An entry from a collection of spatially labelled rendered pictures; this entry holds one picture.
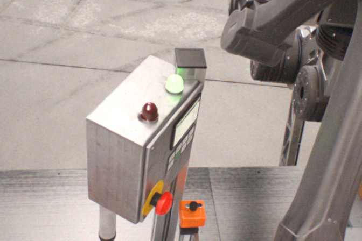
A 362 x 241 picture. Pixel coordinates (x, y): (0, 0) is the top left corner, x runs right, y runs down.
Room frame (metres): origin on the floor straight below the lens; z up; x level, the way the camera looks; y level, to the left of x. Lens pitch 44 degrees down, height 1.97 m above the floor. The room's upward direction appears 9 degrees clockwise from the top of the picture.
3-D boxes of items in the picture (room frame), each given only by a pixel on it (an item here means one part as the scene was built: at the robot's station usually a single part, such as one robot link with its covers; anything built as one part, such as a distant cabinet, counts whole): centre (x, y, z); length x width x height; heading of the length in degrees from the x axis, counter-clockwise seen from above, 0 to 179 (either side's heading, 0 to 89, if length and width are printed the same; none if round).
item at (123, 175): (0.52, 0.05, 1.38); 0.17 x 0.10 x 0.19; 157
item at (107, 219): (0.53, 0.11, 1.18); 0.04 x 0.04 x 0.21
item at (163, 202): (0.45, 0.01, 1.33); 0.04 x 0.03 x 0.04; 157
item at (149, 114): (0.48, 0.04, 1.49); 0.03 x 0.03 x 0.02
